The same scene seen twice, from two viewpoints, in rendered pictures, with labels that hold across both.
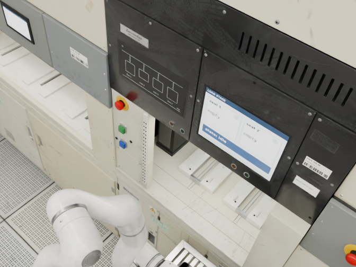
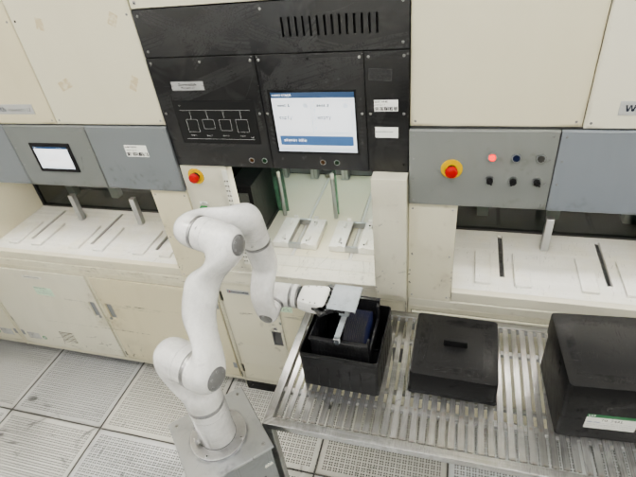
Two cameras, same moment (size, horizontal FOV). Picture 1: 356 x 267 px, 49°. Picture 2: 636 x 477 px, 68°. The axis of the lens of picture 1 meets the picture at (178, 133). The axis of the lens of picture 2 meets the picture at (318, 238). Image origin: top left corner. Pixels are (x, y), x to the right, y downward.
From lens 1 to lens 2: 0.74 m
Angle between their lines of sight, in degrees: 17
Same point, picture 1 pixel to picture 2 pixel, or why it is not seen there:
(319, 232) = (416, 172)
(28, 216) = (128, 411)
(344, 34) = not seen: outside the picture
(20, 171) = (96, 375)
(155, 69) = (218, 108)
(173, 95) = (243, 125)
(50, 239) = (165, 419)
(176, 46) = (230, 69)
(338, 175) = (404, 99)
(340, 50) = not seen: outside the picture
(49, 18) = (93, 126)
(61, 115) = (129, 256)
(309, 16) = not seen: outside the picture
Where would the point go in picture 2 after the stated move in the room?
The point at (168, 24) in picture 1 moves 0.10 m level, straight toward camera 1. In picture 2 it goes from (216, 52) to (223, 59)
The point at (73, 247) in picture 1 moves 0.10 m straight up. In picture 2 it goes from (218, 237) to (209, 204)
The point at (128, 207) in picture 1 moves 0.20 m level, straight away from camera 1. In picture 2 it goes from (250, 208) to (224, 183)
